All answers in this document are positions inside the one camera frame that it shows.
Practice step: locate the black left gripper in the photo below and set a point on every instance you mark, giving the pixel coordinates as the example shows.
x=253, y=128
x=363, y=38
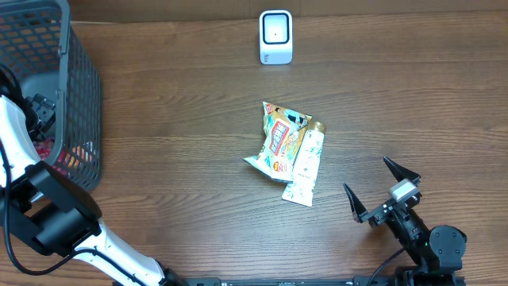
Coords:
x=44, y=110

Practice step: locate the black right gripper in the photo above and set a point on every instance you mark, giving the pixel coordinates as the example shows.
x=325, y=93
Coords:
x=375, y=215

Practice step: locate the red purple tissue pack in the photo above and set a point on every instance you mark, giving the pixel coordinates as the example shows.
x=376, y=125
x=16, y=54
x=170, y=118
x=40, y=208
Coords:
x=44, y=149

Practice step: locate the white floral cream tube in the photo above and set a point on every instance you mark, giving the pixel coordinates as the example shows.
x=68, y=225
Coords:
x=306, y=166

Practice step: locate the yellow orange snack bag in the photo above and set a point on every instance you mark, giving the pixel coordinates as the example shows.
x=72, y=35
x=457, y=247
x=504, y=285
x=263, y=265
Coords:
x=284, y=129

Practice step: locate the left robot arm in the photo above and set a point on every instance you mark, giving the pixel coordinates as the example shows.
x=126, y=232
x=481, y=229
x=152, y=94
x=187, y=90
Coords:
x=53, y=215

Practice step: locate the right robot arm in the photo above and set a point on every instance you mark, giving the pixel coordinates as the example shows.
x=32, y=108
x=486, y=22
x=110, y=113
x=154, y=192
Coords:
x=437, y=253

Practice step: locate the white barcode scanner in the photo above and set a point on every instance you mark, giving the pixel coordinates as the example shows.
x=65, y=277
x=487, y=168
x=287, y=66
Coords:
x=276, y=37

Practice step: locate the dark grey plastic basket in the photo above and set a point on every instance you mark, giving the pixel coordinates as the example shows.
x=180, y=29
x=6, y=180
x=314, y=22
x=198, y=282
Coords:
x=40, y=49

